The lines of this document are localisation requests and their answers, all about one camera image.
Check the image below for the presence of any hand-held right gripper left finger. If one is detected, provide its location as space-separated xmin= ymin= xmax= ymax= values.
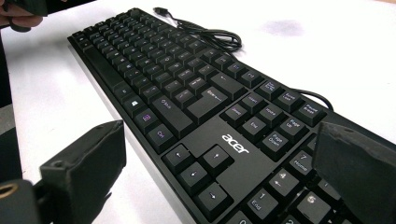
xmin=40 ymin=119 xmax=127 ymax=224

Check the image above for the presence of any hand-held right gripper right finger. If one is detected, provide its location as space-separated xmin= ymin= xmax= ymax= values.
xmin=312 ymin=120 xmax=396 ymax=224

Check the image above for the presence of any black computer keyboard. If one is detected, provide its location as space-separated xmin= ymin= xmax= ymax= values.
xmin=67 ymin=7 xmax=396 ymax=224

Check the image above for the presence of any black keyboard cable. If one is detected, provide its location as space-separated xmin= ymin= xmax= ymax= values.
xmin=152 ymin=7 xmax=334 ymax=112

